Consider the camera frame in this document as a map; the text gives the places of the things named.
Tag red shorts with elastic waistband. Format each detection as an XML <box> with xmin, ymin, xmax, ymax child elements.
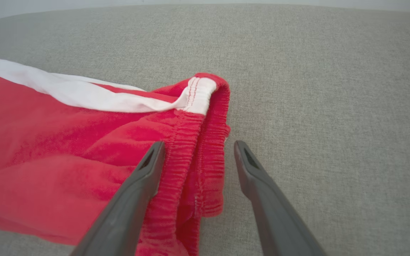
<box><xmin>0</xmin><ymin>56</ymin><xmax>231</xmax><ymax>256</ymax></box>

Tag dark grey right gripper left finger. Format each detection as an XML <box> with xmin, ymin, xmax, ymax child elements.
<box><xmin>70</xmin><ymin>141</ymin><xmax>166</xmax><ymax>256</ymax></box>

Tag grey textured fabric cloth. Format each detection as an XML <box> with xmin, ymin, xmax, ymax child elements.
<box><xmin>0</xmin><ymin>4</ymin><xmax>410</xmax><ymax>256</ymax></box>

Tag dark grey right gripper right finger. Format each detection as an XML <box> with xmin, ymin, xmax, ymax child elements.
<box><xmin>233</xmin><ymin>140</ymin><xmax>327</xmax><ymax>256</ymax></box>

